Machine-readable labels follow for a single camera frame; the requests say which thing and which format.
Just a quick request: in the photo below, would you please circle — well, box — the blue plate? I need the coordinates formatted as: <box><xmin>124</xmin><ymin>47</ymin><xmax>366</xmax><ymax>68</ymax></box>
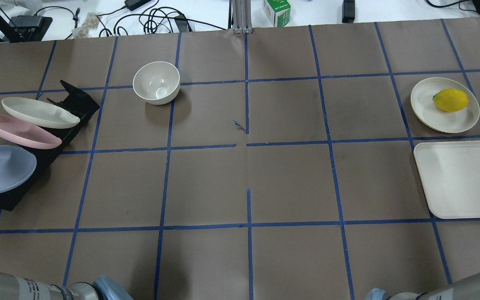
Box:
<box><xmin>0</xmin><ymin>145</ymin><xmax>37</xmax><ymax>193</ymax></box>

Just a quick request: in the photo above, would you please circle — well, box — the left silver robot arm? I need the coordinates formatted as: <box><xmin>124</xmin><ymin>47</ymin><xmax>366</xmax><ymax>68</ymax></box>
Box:
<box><xmin>0</xmin><ymin>272</ymin><xmax>132</xmax><ymax>300</ymax></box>

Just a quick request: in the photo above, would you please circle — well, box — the white round plate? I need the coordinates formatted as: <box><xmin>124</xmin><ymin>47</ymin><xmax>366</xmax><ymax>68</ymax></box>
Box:
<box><xmin>411</xmin><ymin>77</ymin><xmax>480</xmax><ymax>133</ymax></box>

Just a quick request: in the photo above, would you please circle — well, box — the black plate rack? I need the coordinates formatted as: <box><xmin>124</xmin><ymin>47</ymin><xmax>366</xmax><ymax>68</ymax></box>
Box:
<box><xmin>0</xmin><ymin>80</ymin><xmax>99</xmax><ymax>211</ymax></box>

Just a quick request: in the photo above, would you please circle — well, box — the cream plate in rack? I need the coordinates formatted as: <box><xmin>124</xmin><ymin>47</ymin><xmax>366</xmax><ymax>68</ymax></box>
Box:
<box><xmin>1</xmin><ymin>97</ymin><xmax>80</xmax><ymax>129</ymax></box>

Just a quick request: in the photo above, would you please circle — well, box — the pink plate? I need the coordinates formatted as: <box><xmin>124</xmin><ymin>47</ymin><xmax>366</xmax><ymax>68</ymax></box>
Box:
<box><xmin>0</xmin><ymin>115</ymin><xmax>62</xmax><ymax>149</ymax></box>

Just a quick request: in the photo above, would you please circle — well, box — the yellow lemon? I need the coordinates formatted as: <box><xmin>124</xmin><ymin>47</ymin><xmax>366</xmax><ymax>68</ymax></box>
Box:
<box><xmin>432</xmin><ymin>88</ymin><xmax>469</xmax><ymax>113</ymax></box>

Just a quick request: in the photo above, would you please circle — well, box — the white rectangular tray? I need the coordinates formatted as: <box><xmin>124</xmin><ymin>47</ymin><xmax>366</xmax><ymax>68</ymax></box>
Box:
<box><xmin>413</xmin><ymin>141</ymin><xmax>480</xmax><ymax>220</ymax></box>

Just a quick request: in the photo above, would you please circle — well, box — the black power adapter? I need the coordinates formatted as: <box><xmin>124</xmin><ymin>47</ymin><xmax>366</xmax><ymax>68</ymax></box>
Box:
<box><xmin>342</xmin><ymin>0</ymin><xmax>356</xmax><ymax>23</ymax></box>

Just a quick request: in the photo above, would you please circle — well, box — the green white carton box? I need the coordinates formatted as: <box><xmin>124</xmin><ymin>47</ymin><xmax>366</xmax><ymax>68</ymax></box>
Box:
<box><xmin>262</xmin><ymin>0</ymin><xmax>291</xmax><ymax>27</ymax></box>

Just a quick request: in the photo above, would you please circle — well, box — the white bowl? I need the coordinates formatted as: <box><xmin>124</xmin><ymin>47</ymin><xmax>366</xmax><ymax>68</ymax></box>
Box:
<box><xmin>132</xmin><ymin>61</ymin><xmax>180</xmax><ymax>105</ymax></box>

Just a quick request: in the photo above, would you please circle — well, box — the aluminium frame post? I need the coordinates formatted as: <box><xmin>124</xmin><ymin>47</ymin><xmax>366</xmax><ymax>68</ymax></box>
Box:
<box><xmin>228</xmin><ymin>0</ymin><xmax>252</xmax><ymax>34</ymax></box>

